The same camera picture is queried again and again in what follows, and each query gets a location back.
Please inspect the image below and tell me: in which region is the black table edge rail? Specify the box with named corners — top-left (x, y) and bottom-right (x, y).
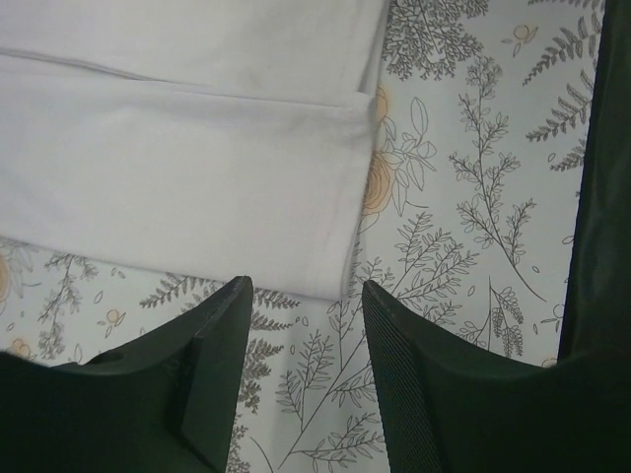
top-left (558, 1), bottom-right (630, 359)

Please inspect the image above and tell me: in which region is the floral patterned tablecloth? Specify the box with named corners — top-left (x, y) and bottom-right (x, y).
top-left (0, 0), bottom-right (607, 473)

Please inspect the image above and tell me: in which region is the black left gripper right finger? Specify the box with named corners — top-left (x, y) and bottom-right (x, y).
top-left (362, 281), bottom-right (630, 472)

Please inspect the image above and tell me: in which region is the white t-shirt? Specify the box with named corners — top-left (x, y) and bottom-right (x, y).
top-left (1, 1), bottom-right (388, 300)

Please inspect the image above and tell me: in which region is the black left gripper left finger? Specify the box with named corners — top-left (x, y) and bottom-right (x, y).
top-left (1, 276), bottom-right (252, 472)

